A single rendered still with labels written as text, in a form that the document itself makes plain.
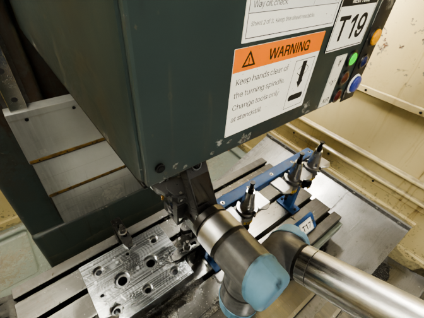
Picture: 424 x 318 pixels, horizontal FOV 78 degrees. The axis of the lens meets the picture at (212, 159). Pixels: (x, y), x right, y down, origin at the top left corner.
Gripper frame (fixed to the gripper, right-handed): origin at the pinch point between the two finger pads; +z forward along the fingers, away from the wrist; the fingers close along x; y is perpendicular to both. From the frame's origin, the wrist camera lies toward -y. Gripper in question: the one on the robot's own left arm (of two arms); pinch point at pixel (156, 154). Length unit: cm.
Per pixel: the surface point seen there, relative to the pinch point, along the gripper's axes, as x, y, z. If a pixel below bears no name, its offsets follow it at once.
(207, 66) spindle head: -4.5, -28.2, -21.3
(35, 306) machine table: -39, 56, 15
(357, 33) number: 23.3, -27.9, -21.4
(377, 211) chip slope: 100, 60, -32
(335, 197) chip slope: 93, 63, -14
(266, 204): 28.5, 23.7, -13.2
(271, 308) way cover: 27, 68, -30
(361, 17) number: 22.4, -30.1, -21.4
